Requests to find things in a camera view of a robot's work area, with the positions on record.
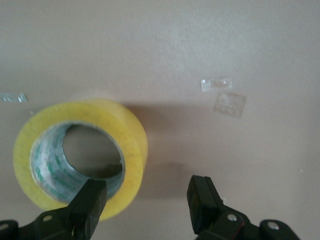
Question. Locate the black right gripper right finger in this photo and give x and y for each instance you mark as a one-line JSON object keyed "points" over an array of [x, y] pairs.
{"points": [[202, 200]]}

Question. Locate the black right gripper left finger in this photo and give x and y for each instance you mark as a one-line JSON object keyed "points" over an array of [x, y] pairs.
{"points": [[85, 207]]}

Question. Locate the yellow clear packing tape roll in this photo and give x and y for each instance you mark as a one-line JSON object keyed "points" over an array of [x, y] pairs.
{"points": [[25, 155]]}

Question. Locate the square tape residue patch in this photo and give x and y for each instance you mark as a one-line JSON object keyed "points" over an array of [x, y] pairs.
{"points": [[229, 105]]}

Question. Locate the clear tape scrap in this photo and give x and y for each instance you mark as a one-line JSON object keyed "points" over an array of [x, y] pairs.
{"points": [[215, 84], [12, 97]]}

